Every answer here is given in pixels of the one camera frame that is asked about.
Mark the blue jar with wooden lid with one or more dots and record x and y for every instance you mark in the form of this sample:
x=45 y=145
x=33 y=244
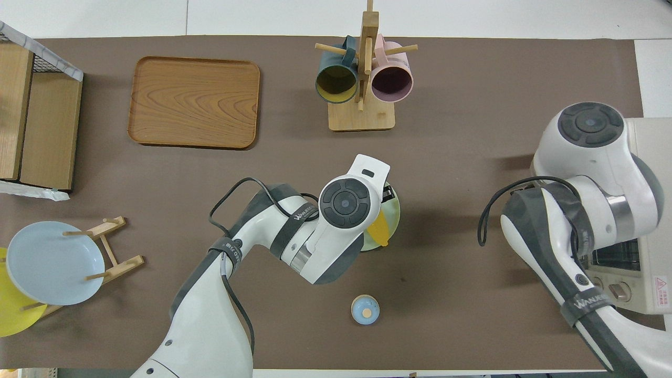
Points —
x=365 y=310

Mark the cream toaster oven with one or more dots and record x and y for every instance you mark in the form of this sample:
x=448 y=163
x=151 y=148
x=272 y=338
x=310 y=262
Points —
x=659 y=252

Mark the dark teal mug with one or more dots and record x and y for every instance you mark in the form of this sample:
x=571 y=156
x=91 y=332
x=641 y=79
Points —
x=336 y=79

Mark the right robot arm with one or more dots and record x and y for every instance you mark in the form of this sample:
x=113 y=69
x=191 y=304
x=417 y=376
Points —
x=588 y=152

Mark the large oven knob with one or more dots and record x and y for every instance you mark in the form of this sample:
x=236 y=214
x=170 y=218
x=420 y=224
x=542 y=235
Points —
x=620 y=292

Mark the light blue plate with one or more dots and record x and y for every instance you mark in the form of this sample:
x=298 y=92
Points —
x=47 y=262

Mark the wooden plate rack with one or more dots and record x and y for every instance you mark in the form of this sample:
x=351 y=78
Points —
x=123 y=266

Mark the yellow plate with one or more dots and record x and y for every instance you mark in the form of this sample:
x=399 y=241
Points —
x=13 y=315

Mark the pink mug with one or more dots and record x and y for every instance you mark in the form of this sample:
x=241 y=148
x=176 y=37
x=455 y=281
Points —
x=391 y=81

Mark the wooden shelf unit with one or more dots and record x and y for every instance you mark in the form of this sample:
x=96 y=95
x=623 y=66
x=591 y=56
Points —
x=52 y=92

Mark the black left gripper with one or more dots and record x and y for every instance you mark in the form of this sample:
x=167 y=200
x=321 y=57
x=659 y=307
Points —
x=389 y=193

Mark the brown table mat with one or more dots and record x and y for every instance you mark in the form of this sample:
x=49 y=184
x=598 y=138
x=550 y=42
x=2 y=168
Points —
x=451 y=157

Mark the yellow corn cob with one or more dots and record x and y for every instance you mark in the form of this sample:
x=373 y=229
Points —
x=380 y=231

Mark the white marbled sheet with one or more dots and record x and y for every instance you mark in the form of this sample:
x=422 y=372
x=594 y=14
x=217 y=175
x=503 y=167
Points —
x=37 y=192

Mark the wooden mug tree stand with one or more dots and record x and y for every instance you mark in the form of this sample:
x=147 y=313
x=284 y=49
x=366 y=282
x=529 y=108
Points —
x=362 y=118

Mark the light green plate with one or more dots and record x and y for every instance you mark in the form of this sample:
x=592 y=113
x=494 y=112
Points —
x=395 y=220

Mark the red warning sticker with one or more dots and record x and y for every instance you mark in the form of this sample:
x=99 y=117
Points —
x=661 y=291

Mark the wooden serving tray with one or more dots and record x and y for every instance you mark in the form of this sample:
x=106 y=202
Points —
x=220 y=105

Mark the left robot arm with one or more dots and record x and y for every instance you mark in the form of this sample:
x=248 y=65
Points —
x=210 y=325

